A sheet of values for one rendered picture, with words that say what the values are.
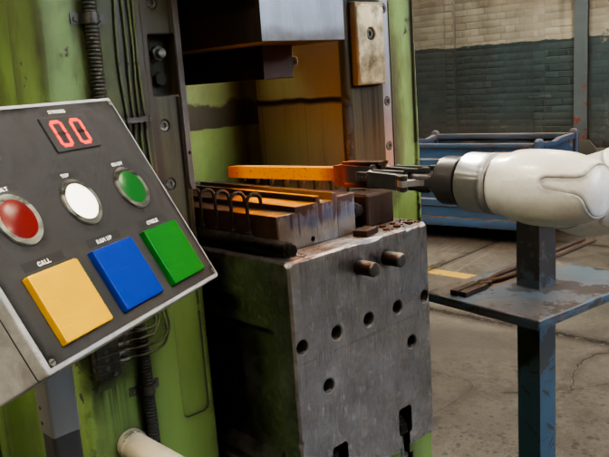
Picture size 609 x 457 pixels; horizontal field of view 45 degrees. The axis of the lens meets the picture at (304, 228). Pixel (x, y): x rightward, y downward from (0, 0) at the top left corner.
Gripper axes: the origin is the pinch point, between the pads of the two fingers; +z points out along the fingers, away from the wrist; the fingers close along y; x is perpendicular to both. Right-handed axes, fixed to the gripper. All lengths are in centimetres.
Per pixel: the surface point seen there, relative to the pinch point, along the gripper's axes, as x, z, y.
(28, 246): 2, -12, -64
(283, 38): 23.1, 9.8, -7.6
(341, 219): -9.7, 9.3, 3.8
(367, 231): -11.6, 4.3, 5.3
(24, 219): 5, -11, -63
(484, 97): -29, 441, 747
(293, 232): -9.6, 9.3, -8.6
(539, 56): 19, 365, 748
